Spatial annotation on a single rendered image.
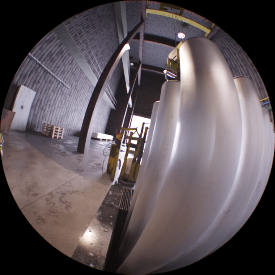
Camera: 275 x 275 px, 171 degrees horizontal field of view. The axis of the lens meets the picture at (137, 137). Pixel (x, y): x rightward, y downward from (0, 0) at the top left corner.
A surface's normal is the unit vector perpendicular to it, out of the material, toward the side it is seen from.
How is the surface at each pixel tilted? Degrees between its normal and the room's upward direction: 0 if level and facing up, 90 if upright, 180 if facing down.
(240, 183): 90
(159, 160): 90
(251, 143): 90
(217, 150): 90
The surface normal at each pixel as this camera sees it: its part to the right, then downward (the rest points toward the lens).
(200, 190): -0.62, -0.18
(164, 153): -0.36, -0.12
